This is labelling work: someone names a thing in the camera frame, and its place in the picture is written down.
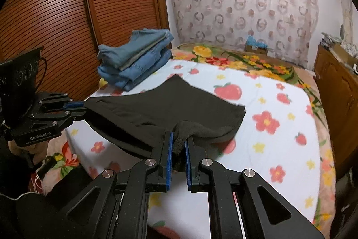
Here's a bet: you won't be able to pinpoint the black pants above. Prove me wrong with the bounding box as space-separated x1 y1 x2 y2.
84 74 247 172

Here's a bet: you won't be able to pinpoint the white strawberry printed sheet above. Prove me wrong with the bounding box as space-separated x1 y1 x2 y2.
66 58 322 239

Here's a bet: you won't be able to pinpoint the light blue folded jeans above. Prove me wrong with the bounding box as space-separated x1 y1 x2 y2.
97 29 174 69

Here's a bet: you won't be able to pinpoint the circle patterned sheer curtain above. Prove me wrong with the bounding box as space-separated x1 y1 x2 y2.
164 0 320 68

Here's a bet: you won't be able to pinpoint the floral blanket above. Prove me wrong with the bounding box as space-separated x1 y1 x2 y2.
31 43 336 231

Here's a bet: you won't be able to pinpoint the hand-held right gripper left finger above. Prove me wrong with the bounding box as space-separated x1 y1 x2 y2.
56 131 175 239

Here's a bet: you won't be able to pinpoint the beige side curtain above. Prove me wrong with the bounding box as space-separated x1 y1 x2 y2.
343 1 355 41

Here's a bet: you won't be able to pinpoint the stack of folded cloths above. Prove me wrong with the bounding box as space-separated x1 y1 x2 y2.
321 32 343 47

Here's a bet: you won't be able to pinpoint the small cardboard box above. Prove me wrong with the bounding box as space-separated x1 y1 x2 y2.
245 43 269 54

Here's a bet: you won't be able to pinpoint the wooden slatted wardrobe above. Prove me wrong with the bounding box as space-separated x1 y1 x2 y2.
0 0 170 105

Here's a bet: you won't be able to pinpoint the wooden low cabinet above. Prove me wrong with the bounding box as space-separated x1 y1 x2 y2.
313 44 358 144

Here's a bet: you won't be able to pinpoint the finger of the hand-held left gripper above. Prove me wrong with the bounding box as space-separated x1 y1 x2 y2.
38 91 85 111
30 110 88 131

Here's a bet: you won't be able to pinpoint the floral patterned cloth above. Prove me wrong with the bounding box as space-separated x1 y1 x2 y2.
343 41 358 58

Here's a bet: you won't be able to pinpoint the open cardboard box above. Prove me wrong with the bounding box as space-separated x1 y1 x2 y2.
330 44 358 65

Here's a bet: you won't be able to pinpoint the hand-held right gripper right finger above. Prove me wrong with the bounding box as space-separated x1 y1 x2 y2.
185 137 325 239

